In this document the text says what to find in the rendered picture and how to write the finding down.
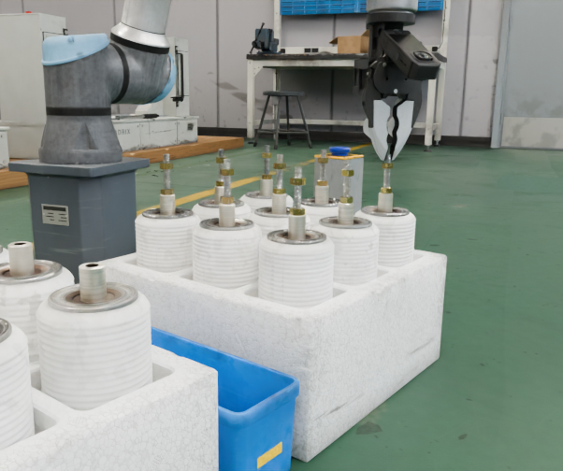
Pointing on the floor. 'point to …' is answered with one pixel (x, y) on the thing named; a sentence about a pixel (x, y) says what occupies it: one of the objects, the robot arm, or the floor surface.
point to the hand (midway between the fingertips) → (389, 151)
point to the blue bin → (244, 406)
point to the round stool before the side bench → (286, 118)
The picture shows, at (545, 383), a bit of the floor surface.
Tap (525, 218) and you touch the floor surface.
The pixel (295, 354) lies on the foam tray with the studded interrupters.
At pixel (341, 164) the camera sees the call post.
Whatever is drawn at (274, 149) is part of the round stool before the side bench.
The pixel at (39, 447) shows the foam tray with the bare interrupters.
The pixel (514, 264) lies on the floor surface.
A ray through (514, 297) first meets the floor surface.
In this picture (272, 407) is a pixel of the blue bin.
